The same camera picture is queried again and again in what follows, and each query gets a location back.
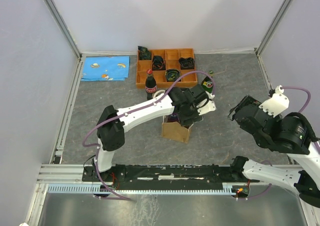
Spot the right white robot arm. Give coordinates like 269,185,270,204
228,92,320,208

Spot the dark rolled fabric top-left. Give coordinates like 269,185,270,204
137,46,152,61

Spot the blue toothed cable duct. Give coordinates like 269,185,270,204
47,183,236,196

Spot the dark rolled fabric centre-left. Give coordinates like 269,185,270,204
152,55,166,71

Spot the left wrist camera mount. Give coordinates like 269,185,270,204
196,91,217,116

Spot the blue patterned cloth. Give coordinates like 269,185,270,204
81,56,130,82

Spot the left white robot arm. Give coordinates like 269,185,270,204
93,84,216,181

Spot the cola glass bottle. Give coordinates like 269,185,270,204
145,69,157,100

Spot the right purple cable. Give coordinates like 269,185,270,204
229,85,320,202

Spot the purple soda can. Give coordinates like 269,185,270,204
167,113,180,123

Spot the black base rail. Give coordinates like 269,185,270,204
82,163,261,191

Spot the dark rolled fabric right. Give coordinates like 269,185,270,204
178,57,195,70

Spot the wooden compartment tray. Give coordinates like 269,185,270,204
135,48,198,89

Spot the green glass bottle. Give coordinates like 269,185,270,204
201,70,214,94

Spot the dark rolled fabric bottom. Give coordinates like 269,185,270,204
165,69,181,83

